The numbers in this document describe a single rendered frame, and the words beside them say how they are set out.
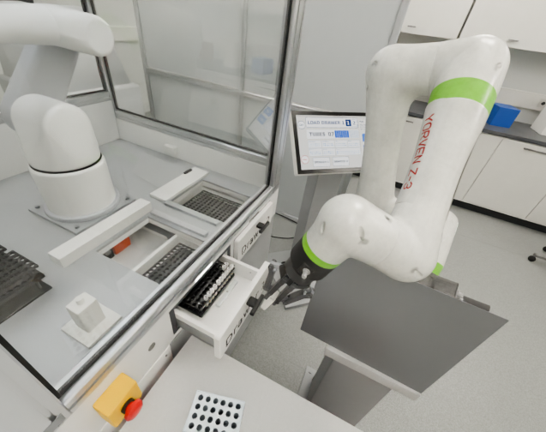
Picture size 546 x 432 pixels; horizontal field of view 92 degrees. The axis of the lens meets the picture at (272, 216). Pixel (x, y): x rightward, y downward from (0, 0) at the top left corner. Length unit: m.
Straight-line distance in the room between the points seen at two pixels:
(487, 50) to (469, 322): 0.55
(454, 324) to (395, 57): 0.61
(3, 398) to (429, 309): 0.75
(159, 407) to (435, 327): 0.69
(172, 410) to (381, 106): 0.91
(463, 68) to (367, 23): 1.35
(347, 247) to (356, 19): 1.70
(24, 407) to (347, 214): 0.57
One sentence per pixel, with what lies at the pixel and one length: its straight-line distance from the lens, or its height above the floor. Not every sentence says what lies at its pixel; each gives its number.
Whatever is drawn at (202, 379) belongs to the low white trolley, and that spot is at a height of 0.76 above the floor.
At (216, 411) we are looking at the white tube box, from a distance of 0.80.
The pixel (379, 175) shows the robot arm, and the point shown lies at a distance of 0.81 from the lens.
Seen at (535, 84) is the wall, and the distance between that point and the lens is 4.16.
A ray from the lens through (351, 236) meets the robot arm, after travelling 0.45.
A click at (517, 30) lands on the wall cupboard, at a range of 3.68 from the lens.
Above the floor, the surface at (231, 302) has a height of 0.84.
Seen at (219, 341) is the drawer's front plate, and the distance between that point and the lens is 0.72.
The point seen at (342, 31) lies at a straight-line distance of 2.03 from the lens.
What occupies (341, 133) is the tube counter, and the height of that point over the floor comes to 1.11.
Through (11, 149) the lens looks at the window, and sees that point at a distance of 0.41.
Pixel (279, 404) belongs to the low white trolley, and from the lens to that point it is 0.85.
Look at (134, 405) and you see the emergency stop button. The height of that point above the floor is 0.90.
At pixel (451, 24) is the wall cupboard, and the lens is 3.61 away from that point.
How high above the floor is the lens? 1.56
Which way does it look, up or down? 37 degrees down
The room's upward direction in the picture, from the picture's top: 8 degrees clockwise
